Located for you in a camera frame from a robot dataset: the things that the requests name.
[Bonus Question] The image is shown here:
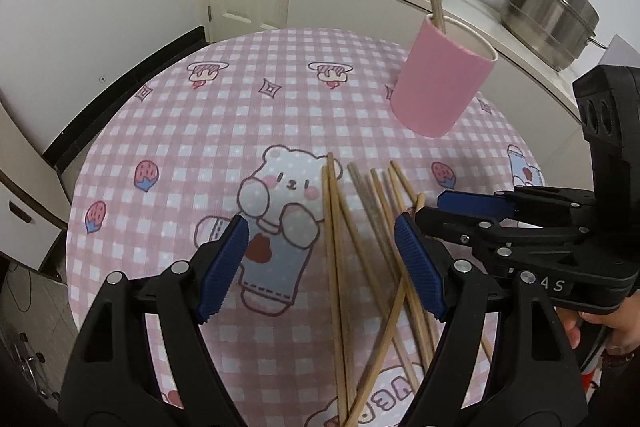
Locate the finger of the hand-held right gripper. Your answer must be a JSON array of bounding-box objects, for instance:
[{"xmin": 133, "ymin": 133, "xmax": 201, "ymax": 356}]
[
  {"xmin": 415, "ymin": 206, "xmax": 596, "ymax": 280},
  {"xmin": 437, "ymin": 187, "xmax": 596, "ymax": 228}
]

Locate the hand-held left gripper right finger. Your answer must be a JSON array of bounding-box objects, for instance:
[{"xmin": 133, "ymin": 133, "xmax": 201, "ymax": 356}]
[{"xmin": 394, "ymin": 212, "xmax": 588, "ymax": 427}]

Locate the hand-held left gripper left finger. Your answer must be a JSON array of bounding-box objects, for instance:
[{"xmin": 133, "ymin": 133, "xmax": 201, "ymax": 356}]
[{"xmin": 59, "ymin": 214, "xmax": 251, "ymax": 427}]

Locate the bunch of chopsticks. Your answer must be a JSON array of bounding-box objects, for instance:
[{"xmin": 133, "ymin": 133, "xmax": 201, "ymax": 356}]
[{"xmin": 322, "ymin": 152, "xmax": 496, "ymax": 427}]

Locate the pink cup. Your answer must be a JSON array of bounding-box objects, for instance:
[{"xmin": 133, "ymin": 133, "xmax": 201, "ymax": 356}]
[{"xmin": 390, "ymin": 13, "xmax": 497, "ymax": 138}]

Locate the person's right hand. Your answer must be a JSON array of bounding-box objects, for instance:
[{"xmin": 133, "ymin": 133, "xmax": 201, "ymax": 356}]
[{"xmin": 554, "ymin": 289, "xmax": 640, "ymax": 354}]

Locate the pink checked bear tablecloth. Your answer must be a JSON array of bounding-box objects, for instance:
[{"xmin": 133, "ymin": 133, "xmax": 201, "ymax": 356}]
[{"xmin": 65, "ymin": 27, "xmax": 548, "ymax": 427}]

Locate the stainless steel pot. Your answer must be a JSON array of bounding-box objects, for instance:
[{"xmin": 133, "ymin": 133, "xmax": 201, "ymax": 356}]
[{"xmin": 500, "ymin": 0, "xmax": 608, "ymax": 72}]

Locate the metal stand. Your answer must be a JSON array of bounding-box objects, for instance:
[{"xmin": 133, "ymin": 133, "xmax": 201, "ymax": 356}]
[{"xmin": 10, "ymin": 332, "xmax": 56, "ymax": 400}]

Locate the white cabinet with dark handle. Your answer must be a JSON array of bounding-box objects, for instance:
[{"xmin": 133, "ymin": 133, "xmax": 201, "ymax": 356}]
[{"xmin": 0, "ymin": 107, "xmax": 71, "ymax": 278}]

